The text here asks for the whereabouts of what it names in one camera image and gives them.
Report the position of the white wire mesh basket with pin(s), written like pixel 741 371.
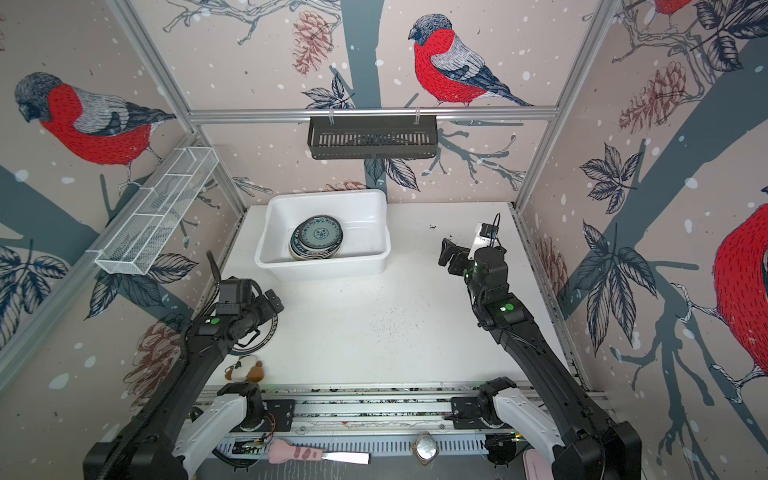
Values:
pixel 140 239

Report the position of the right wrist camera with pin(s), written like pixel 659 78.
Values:
pixel 486 235

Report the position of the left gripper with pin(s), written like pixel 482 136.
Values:
pixel 268 308

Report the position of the pink tray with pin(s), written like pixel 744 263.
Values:
pixel 536 467

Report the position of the green rim lettered plate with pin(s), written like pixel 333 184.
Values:
pixel 301 252

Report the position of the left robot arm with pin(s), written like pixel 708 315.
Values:
pixel 160 443

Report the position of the black hanging shelf basket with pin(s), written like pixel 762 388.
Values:
pixel 373 137

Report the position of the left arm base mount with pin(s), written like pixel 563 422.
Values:
pixel 276 416

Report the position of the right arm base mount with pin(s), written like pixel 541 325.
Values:
pixel 466 414

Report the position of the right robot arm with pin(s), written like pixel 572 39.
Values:
pixel 578 438

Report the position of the teal patterned small plate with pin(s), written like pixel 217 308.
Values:
pixel 321 232

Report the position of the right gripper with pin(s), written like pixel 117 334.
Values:
pixel 450 255

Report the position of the white plastic bin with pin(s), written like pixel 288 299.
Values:
pixel 366 241

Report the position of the brown white plush toy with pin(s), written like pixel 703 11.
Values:
pixel 246 369

